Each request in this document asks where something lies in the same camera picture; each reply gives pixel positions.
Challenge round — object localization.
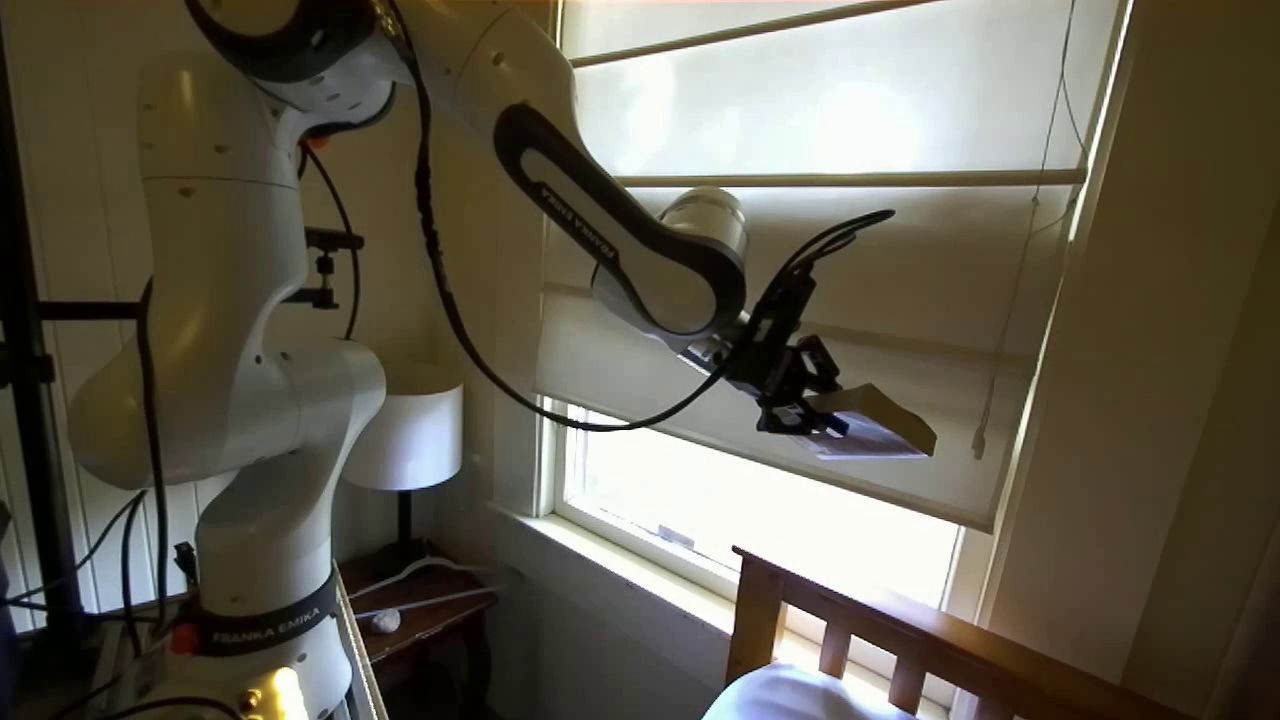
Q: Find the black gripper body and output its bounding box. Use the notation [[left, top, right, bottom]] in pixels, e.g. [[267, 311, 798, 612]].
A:
[[726, 315, 822, 410]]

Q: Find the brown wooden bed headboard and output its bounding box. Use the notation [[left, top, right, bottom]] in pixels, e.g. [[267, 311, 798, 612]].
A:
[[726, 542, 1194, 720]]

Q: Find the white roman window blind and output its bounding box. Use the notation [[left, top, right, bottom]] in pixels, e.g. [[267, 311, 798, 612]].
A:
[[533, 0, 1135, 536]]

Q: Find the white framed window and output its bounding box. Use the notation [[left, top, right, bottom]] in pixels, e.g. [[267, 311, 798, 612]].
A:
[[530, 392, 998, 635]]

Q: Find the white pillow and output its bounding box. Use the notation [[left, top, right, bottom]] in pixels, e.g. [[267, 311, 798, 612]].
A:
[[699, 659, 926, 720]]

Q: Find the white shade table lamp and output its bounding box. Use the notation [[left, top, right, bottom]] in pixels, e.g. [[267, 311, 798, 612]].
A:
[[345, 382, 468, 555]]

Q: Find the dark wooden nightstand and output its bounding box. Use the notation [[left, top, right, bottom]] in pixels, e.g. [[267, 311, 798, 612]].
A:
[[340, 539, 499, 720]]

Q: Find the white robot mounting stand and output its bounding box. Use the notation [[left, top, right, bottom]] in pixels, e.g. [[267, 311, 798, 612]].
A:
[[113, 583, 391, 720]]

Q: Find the black horizontal clamp rod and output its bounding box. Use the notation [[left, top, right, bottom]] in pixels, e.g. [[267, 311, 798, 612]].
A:
[[38, 281, 340, 322]]

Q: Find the black vertical stand pole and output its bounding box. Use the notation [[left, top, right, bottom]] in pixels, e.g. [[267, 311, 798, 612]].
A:
[[0, 37, 95, 674]]

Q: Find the thin blind pull cord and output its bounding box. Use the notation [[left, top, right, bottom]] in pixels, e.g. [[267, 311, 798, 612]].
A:
[[969, 0, 1089, 463]]

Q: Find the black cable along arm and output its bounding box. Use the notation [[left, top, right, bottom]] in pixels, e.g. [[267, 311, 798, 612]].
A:
[[297, 0, 901, 434]]

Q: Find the black exterior camera bar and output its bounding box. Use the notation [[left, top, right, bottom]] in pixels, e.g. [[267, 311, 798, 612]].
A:
[[299, 222, 367, 258]]

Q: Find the white cable on nightstand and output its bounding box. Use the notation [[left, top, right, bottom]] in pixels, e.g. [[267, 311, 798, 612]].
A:
[[353, 555, 493, 641]]

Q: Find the black floor cable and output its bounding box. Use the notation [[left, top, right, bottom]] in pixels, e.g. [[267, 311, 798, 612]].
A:
[[0, 275, 183, 662]]

